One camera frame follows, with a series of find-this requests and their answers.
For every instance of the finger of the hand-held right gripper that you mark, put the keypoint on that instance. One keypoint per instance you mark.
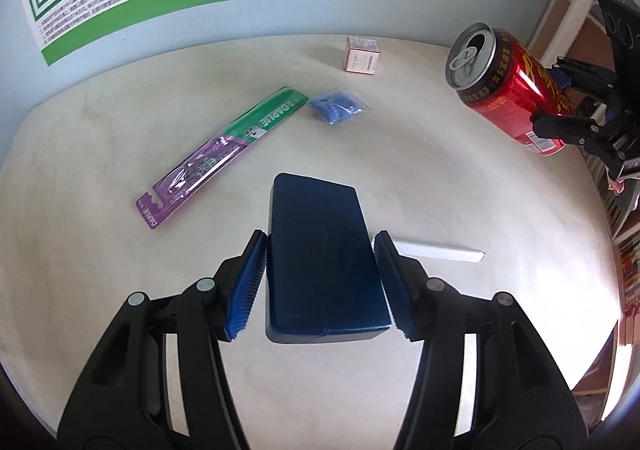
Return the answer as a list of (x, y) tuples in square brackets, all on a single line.
[(575, 74), (565, 127)]

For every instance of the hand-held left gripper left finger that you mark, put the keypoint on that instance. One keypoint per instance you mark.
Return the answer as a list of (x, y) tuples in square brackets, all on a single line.
[(247, 280)]

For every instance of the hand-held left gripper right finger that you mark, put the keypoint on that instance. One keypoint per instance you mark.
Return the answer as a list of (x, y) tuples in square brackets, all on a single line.
[(395, 280)]

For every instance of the red drink can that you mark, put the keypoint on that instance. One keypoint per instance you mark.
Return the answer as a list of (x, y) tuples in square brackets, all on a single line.
[(510, 89)]

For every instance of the navy blue case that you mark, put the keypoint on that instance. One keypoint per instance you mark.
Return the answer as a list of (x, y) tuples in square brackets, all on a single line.
[(322, 255)]

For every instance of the person's right hand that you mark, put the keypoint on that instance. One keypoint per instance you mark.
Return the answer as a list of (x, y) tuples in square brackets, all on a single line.
[(616, 185)]

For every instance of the white stick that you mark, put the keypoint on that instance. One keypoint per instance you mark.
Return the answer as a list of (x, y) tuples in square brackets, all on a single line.
[(440, 252)]

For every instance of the white desk lamp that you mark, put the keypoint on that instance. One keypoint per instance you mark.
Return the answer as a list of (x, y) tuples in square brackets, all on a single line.
[(572, 19)]

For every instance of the purple green toothbrush package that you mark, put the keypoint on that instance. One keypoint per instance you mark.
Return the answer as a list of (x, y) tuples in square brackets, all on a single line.
[(225, 149)]

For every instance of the wooden bookshelf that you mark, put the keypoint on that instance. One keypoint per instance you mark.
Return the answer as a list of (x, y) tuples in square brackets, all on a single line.
[(625, 255)]

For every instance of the crumpled blue wrapper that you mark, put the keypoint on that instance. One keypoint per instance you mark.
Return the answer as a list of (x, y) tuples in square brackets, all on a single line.
[(337, 107)]

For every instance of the small white box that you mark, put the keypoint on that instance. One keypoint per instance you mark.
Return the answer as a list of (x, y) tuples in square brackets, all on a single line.
[(362, 54)]

